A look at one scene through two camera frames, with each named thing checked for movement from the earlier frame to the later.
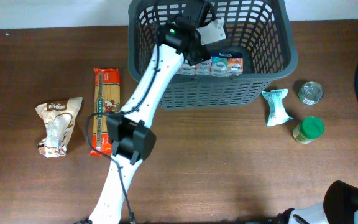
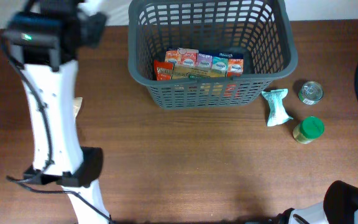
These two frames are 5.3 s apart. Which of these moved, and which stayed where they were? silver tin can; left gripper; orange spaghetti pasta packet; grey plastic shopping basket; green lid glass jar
Moved: orange spaghetti pasta packet; left gripper
Stayed: grey plastic shopping basket; silver tin can; green lid glass jar
